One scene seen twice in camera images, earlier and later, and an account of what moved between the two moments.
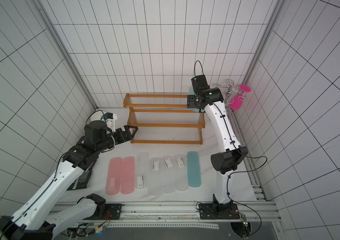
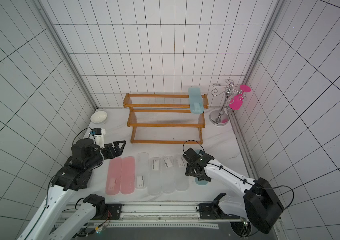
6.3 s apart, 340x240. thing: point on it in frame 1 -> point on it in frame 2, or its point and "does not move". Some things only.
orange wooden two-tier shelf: x=163 y=111 does not move
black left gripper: x=122 y=134 -> x=118 y=152
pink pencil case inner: x=128 y=175 does not move
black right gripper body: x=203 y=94 -> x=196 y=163
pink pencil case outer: x=114 y=176 does not move
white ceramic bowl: x=96 y=116 does not move
